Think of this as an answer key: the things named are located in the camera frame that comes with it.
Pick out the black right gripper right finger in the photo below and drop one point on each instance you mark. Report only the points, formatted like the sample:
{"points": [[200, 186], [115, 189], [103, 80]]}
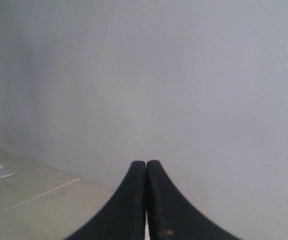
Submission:
{"points": [[170, 215]]}

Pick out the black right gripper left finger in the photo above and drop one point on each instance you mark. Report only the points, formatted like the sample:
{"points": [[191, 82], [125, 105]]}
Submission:
{"points": [[123, 217]]}

